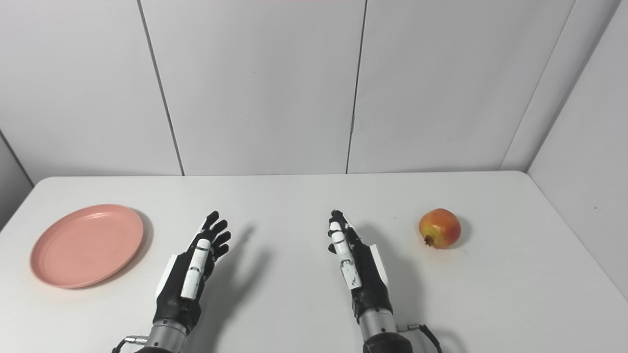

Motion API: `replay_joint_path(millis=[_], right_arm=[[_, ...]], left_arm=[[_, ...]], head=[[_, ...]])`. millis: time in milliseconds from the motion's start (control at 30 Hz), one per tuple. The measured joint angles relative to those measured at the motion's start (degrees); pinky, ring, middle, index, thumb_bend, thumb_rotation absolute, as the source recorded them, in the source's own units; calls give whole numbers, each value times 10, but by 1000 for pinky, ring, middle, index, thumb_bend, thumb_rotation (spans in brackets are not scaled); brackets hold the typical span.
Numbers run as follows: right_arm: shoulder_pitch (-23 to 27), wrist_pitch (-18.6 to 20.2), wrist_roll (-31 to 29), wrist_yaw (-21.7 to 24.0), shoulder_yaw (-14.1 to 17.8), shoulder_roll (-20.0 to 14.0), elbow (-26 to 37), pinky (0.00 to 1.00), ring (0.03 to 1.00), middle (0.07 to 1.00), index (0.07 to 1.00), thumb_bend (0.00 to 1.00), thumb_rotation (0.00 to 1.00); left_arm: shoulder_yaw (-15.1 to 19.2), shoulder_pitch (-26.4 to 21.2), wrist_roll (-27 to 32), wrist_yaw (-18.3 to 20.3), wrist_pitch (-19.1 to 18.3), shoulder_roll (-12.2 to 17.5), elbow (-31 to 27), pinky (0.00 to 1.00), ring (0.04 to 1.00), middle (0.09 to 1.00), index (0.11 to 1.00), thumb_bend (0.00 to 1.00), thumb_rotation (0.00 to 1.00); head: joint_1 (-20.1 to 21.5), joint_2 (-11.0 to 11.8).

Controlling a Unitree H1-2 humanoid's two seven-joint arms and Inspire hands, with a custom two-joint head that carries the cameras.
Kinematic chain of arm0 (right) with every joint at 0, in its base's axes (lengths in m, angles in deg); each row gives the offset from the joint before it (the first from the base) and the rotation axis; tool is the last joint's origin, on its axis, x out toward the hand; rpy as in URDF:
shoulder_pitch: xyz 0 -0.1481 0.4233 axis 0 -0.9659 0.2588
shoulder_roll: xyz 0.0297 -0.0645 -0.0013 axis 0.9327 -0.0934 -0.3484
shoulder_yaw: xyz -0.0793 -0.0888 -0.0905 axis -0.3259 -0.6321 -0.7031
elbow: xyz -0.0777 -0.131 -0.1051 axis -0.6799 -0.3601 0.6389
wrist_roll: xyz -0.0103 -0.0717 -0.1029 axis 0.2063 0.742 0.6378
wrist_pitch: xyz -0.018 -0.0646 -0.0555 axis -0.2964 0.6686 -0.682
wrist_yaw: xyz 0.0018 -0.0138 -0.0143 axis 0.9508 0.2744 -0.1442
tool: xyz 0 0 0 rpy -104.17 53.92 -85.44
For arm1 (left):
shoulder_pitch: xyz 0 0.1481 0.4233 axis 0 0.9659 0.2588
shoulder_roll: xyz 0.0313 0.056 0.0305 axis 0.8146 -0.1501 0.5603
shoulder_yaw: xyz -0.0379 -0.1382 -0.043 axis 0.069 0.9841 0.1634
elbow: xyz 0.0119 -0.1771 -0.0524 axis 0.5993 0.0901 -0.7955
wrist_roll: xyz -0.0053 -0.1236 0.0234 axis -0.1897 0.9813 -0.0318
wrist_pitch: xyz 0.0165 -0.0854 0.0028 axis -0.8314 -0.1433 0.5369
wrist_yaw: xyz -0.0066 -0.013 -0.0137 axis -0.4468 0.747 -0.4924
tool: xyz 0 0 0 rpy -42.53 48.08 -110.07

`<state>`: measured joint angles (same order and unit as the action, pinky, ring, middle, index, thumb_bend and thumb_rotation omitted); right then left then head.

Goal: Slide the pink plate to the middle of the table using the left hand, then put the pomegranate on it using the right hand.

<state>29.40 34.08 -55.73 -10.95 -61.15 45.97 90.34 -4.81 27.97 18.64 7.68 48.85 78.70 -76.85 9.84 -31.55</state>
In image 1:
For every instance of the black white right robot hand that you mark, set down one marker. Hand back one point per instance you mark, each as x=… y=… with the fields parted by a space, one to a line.
x=370 y=284

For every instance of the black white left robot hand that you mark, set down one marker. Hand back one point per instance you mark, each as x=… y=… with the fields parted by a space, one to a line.
x=176 y=294

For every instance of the red yellow pomegranate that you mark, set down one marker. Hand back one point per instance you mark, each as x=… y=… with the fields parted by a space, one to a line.
x=440 y=226

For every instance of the pink round plate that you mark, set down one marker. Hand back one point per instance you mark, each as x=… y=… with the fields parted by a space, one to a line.
x=86 y=245

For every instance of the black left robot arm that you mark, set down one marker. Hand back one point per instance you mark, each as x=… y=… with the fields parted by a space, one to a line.
x=164 y=339

